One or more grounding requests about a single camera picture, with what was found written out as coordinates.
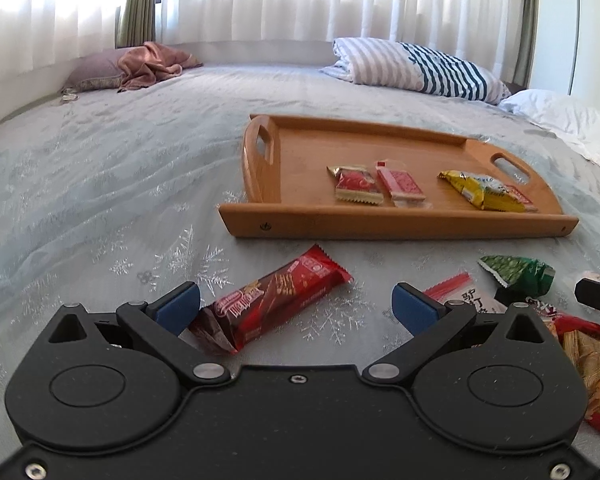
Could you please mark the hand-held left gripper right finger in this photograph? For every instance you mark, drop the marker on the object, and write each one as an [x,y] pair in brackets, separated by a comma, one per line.
[415,307]

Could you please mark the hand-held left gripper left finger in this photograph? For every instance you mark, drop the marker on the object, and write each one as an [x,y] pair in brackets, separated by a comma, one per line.
[177,307]

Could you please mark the pink white-label snack packet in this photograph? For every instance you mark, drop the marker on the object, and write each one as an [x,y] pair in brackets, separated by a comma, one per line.
[472,300]

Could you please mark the dark brown snack packet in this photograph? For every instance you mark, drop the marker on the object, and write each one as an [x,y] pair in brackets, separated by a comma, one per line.
[542,308]

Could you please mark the red-orange peas snack packet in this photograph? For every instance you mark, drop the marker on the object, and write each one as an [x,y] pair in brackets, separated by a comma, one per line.
[595,375]

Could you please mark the green snack packet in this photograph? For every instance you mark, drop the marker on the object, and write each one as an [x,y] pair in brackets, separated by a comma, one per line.
[517,271]

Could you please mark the dark red long biscuit packet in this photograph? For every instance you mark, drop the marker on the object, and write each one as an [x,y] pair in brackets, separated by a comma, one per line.
[280,295]

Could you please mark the small red biscuit packet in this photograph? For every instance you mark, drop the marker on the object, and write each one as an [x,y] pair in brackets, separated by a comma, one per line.
[522,200]

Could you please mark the red wafer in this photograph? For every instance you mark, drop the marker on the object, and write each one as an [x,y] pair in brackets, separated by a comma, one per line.
[400,184]

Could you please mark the yellow snack packet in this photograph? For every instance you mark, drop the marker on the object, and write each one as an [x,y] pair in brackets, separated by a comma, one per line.
[472,187]

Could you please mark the red and gold snack packet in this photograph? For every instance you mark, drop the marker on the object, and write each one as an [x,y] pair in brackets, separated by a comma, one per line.
[357,185]

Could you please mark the pale blue snowflake bedspread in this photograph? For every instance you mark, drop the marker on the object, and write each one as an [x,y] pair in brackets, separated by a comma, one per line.
[105,170]

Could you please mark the white pillow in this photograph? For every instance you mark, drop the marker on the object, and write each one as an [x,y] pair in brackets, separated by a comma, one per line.
[565,117]

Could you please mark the small shiny trinket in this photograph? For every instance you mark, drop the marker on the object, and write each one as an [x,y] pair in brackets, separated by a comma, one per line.
[70,96]

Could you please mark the blue and grey striped pillow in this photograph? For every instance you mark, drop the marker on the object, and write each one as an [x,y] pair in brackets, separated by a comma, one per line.
[405,67]

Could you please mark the pink crumpled cloth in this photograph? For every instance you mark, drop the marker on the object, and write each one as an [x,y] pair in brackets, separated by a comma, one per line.
[147,62]

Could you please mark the purple pillow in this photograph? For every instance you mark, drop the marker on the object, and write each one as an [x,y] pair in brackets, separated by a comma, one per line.
[92,72]

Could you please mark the white wardrobe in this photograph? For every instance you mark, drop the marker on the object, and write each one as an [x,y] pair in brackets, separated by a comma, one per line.
[590,20]

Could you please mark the grey-green curtain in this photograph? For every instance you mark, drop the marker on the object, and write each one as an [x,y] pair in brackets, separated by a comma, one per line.
[137,0]
[526,20]

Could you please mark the white sheer curtain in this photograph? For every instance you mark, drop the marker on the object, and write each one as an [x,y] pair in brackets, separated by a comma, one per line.
[40,15]
[330,0]

